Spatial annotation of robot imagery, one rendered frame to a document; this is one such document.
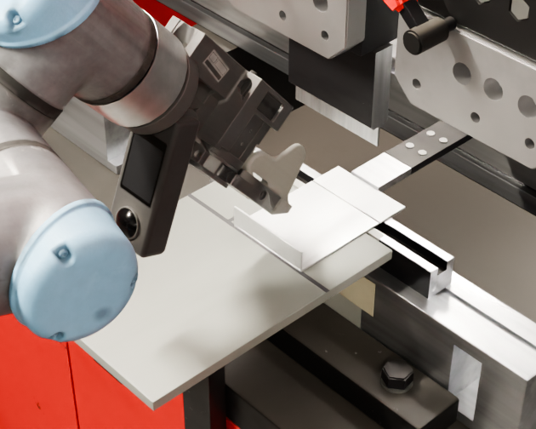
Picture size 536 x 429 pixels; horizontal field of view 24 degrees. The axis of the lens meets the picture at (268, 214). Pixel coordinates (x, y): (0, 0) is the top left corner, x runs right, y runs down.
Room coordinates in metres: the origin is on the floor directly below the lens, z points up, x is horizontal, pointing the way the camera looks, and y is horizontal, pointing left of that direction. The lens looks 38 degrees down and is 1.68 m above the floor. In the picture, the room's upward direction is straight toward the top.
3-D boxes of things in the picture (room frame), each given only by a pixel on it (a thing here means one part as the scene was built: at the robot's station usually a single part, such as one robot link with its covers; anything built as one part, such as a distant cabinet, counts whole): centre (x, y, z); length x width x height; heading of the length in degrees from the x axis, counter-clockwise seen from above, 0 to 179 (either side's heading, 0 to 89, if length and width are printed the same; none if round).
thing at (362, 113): (0.90, -0.06, 1.13); 0.10 x 0.02 x 0.10; 43
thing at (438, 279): (0.87, -0.08, 0.99); 0.20 x 0.03 x 0.03; 43
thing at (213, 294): (0.80, 0.05, 1.00); 0.26 x 0.18 x 0.01; 133
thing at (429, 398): (0.83, -0.04, 0.89); 0.30 x 0.05 x 0.03; 43
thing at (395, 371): (0.75, -0.11, 0.91); 0.03 x 0.03 x 0.02
